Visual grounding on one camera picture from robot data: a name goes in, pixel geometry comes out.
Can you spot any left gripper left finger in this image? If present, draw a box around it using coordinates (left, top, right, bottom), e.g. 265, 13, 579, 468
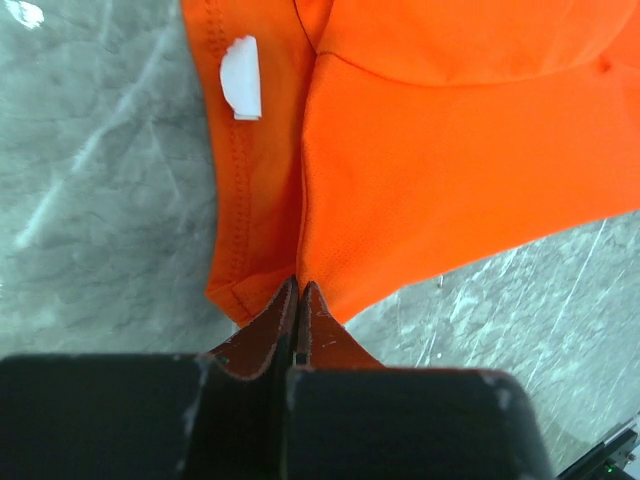
208, 276, 299, 381

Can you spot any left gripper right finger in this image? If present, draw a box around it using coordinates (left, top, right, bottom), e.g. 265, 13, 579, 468
294, 282, 385, 369

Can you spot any orange t-shirt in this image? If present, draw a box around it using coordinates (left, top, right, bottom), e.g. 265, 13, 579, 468
182, 1, 639, 325

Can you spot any aluminium rail frame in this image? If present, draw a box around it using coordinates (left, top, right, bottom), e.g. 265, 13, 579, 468
556, 413, 639, 480

